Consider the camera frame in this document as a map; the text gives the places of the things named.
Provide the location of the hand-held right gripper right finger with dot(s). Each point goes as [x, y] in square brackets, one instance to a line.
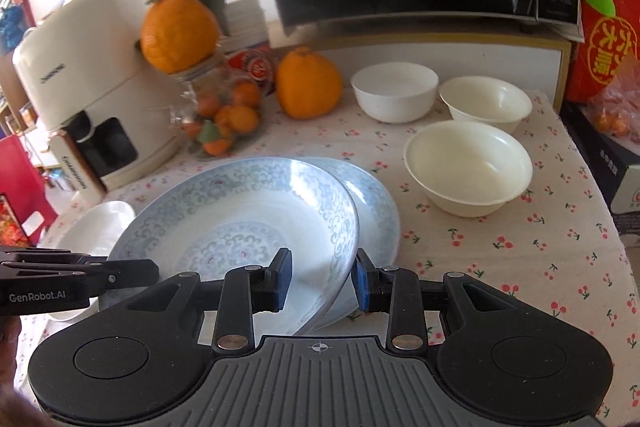
[361, 287]

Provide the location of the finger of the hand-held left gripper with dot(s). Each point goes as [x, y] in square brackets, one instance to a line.
[125, 274]

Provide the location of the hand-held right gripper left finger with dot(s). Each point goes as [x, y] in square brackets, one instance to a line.
[281, 282]

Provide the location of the white flower-print plate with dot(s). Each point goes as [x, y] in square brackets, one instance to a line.
[95, 227]

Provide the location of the blue patterned plate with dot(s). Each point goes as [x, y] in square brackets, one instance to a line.
[225, 217]
[375, 217]

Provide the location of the cream bowl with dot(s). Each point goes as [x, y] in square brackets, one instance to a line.
[487, 102]
[467, 172]

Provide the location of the white bowl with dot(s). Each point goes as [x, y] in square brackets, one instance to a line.
[392, 92]

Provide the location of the stack of white bowls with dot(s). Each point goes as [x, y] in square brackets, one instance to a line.
[245, 22]

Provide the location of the red plastic stool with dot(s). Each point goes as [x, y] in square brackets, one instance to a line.
[20, 177]

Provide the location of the cherry-print tablecloth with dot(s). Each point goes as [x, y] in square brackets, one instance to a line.
[500, 247]

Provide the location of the bag of small oranges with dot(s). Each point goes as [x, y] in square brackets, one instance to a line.
[220, 117]

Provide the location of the white air fryer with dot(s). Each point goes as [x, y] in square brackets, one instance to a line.
[75, 67]

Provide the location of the red tin can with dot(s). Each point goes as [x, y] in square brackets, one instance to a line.
[255, 67]

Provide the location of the large orange with leaves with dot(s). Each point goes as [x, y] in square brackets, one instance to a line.
[177, 32]

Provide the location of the wooden microwave stand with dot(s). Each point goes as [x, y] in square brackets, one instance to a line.
[450, 49]

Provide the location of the dark cardboard box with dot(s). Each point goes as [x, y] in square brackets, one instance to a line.
[600, 157]

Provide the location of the plastic bag of oranges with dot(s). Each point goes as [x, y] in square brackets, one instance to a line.
[615, 117]

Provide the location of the red carton box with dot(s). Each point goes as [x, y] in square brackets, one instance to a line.
[605, 42]

